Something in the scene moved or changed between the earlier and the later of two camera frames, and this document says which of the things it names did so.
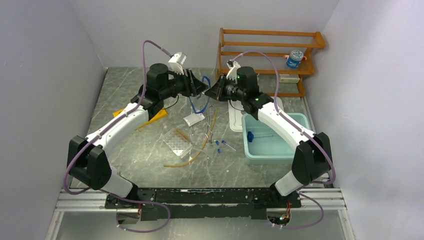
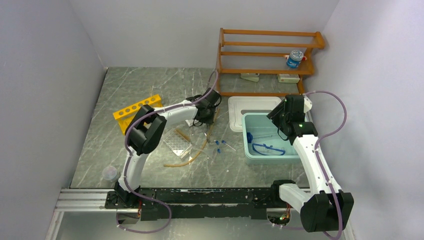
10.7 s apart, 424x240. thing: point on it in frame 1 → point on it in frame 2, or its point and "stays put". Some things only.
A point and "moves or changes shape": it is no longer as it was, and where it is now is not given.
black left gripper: [198, 86] → [210, 121]
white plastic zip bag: [193, 118] stays put
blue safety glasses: [199, 102] moves or changes shape
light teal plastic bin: [261, 145] stays put
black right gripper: [214, 90] → [274, 115]
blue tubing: [250, 136] stays put
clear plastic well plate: [178, 142] stays put
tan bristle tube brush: [183, 135] stays put
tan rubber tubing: [203, 147] stays put
